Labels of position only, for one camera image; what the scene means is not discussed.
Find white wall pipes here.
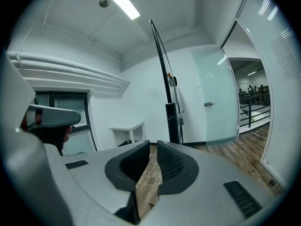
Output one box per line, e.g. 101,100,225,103
7,50,131,95

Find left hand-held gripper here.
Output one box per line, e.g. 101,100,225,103
25,104,82,155

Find black framed whiteboard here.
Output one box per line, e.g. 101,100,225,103
148,19,185,145

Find black metal railing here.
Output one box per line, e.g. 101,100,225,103
238,95,271,128

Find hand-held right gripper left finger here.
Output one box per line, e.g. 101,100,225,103
60,140,151,225

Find glass partition with white blinds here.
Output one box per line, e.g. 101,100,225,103
236,0,301,189

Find long ceiling light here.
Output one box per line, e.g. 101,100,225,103
109,0,141,21

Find black framed window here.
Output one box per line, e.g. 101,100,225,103
34,90,98,155

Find frosted glass door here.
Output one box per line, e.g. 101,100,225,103
190,49,240,147

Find white hanging item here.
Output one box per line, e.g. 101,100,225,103
167,72,178,87

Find person's left hand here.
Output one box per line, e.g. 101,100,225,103
62,125,71,145

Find small white table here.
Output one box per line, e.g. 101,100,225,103
110,121,145,148

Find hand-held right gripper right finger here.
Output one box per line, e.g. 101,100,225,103
143,140,279,226

